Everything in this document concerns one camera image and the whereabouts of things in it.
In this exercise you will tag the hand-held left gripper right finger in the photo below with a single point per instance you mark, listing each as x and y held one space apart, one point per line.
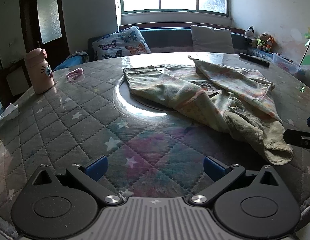
213 168

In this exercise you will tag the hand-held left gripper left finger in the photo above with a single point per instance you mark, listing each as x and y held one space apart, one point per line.
96 168

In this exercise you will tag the pastel patterned garment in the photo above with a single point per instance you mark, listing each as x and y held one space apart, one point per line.
194 97

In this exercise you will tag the clear plastic storage box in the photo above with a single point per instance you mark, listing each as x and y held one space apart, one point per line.
287 63

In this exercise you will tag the round glass turntable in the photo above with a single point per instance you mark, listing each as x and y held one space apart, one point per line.
128 105

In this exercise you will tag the black remote control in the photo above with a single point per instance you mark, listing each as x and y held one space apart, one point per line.
254 60

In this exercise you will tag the colourful pinwheel toy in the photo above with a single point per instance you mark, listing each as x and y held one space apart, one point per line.
309 37

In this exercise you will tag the orange fox plush toy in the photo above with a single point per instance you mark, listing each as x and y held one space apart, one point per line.
270 43

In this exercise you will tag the pink hair clip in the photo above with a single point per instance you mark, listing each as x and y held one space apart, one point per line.
75 73

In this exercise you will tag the white folded paper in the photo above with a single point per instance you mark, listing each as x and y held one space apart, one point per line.
8 113

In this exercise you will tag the black and white cow plush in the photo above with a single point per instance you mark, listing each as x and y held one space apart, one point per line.
250 33

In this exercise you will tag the blue cloth bundle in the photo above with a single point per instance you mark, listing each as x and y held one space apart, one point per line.
68 62

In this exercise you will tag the pink cartoon face bottle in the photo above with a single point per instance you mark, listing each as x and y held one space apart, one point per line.
40 72

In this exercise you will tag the dark wooden cabinet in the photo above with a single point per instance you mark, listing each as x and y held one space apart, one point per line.
2 85

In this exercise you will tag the butterfly print pillow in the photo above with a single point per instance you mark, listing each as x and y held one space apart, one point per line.
120 43

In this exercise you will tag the white pillow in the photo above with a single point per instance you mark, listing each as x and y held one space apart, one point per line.
211 40

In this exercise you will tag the dark teal sofa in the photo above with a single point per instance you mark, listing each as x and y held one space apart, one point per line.
170 37

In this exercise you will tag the dark wooden glass door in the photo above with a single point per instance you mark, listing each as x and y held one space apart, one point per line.
48 15

